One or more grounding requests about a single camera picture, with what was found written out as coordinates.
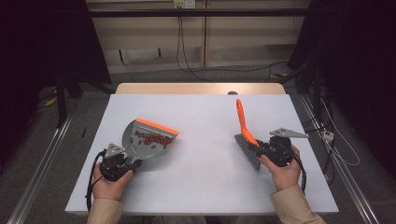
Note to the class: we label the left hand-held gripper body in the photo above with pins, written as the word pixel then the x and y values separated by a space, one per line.
pixel 113 165

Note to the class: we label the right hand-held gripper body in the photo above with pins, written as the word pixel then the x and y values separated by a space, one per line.
pixel 280 151

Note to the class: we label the grey dustpan with orange edge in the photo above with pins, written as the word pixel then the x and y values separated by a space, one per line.
pixel 146 152

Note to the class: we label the orange brush with grey bristles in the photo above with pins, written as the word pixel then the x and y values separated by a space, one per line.
pixel 244 127

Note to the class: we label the red kidney beans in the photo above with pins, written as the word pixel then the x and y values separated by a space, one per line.
pixel 155 139

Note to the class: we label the person's left hand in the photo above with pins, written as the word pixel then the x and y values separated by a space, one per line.
pixel 107 189

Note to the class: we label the person's right hand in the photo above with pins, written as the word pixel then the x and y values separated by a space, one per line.
pixel 286 177

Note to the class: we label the white power strip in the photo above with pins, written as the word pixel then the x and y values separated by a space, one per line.
pixel 328 135

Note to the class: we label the white table cover board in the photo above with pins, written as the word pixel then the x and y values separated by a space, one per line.
pixel 202 174

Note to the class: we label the black metal stand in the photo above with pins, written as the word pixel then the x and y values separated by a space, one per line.
pixel 61 99
pixel 316 90

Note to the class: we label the wooden table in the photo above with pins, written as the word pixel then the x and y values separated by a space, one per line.
pixel 186 88

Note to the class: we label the dark curtain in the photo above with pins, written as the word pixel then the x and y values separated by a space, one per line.
pixel 37 37
pixel 358 46

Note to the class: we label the black horizontal bar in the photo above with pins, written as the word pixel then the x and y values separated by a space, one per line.
pixel 218 12

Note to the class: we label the aluminium floor rail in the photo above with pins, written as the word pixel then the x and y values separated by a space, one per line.
pixel 37 174
pixel 342 171

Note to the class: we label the white wall socket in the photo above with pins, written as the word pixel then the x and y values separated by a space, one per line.
pixel 184 3

